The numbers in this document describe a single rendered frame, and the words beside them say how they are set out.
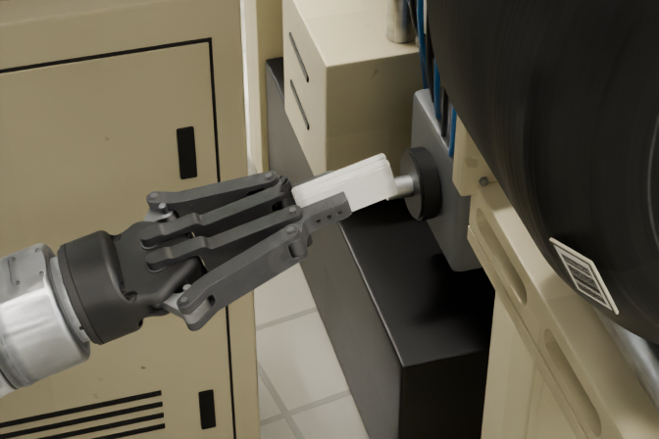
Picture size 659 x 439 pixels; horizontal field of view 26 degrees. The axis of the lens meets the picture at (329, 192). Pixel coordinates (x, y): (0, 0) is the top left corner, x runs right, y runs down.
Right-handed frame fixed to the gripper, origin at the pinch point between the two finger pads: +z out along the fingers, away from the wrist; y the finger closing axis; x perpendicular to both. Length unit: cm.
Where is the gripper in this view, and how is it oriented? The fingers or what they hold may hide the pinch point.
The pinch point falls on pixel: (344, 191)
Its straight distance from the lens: 100.2
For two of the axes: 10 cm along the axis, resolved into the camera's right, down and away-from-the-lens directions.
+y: -2.7, -6.1, 7.5
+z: 9.3, -3.7, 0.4
